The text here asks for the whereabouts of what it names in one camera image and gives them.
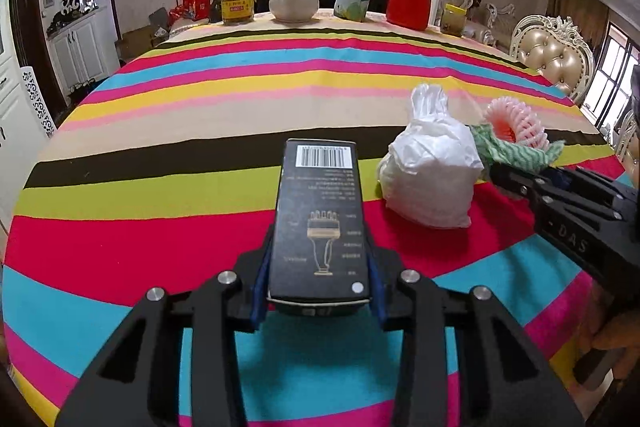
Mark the person's right hand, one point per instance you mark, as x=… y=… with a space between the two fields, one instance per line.
x=612 y=329

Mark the large yellow-label jar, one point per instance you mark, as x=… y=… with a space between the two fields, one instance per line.
x=237 y=7

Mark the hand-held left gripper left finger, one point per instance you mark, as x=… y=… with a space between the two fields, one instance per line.
x=260 y=302

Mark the black cardboard box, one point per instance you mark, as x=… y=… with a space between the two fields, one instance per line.
x=320 y=217

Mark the green striped cloth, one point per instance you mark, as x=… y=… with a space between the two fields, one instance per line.
x=520 y=157

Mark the white low cabinet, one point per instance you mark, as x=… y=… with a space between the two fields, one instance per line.
x=82 y=44

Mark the pink foam fruit net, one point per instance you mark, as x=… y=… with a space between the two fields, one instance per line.
x=525 y=122

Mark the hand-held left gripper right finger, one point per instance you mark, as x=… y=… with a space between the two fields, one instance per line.
x=377 y=302

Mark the window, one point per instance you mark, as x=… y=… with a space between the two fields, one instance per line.
x=615 y=67

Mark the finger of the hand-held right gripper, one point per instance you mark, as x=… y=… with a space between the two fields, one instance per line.
x=564 y=179
x=520 y=184

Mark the brown curtain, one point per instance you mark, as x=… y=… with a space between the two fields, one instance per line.
x=575 y=12

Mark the cream ornate sofa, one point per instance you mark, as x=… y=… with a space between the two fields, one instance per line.
x=480 y=17

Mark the red gift box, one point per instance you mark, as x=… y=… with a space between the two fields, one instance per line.
x=192 y=7

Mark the dark brown door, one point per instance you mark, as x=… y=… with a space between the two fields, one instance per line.
x=30 y=37

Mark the brown cardboard box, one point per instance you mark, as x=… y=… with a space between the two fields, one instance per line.
x=137 y=44

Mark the white plastic bag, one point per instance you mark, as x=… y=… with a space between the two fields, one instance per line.
x=430 y=177

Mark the small yellow-lid jar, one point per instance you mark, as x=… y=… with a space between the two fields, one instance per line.
x=453 y=21

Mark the striped colourful tablecloth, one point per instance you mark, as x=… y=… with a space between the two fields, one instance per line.
x=175 y=157

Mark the white wardrobe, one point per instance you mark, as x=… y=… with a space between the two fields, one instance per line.
x=17 y=117

